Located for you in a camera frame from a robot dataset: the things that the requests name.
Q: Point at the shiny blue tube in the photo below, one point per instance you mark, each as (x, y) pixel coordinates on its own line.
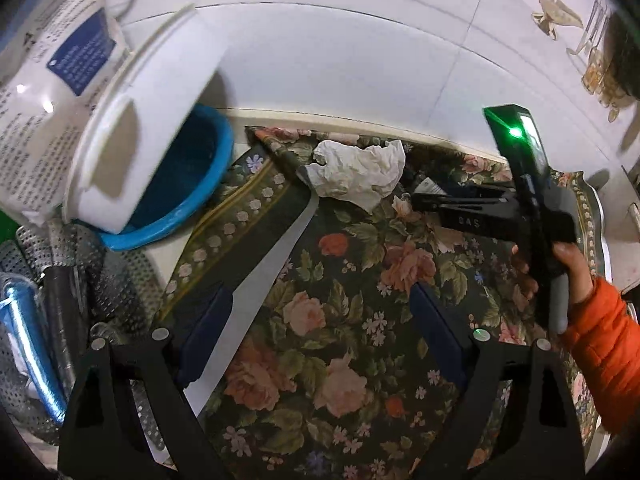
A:
(25, 330)

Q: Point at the long white box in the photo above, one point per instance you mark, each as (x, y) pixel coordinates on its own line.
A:
(165, 75)

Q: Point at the person's right forearm orange sleeve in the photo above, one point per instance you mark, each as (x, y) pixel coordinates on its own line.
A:
(610, 350)

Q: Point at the white tissue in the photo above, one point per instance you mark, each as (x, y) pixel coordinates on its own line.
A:
(355, 170)

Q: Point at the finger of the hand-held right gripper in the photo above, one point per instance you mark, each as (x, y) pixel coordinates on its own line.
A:
(480, 224)
(465, 200)

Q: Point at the white printed bag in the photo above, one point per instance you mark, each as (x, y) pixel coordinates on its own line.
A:
(30, 110)

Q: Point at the dark hanging object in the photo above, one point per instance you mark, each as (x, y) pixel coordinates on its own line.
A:
(625, 55)

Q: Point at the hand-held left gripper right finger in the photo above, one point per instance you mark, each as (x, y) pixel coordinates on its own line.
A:
(437, 330)

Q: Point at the floral tablecloth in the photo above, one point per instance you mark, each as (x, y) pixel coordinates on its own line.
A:
(350, 320)

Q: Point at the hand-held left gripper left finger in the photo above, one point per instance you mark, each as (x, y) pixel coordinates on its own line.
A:
(207, 330)

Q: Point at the blue plastic basin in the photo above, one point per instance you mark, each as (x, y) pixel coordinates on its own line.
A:
(200, 160)

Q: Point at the perforated metal basket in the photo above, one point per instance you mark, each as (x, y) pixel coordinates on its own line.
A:
(120, 280)

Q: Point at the person's right hand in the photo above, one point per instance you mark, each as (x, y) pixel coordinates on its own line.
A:
(577, 270)

